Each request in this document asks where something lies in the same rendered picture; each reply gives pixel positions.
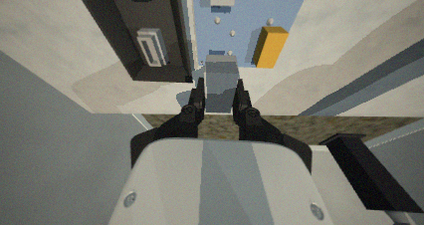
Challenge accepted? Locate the yellow rectangular block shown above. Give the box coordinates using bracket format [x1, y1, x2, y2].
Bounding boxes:
[253, 26, 290, 69]

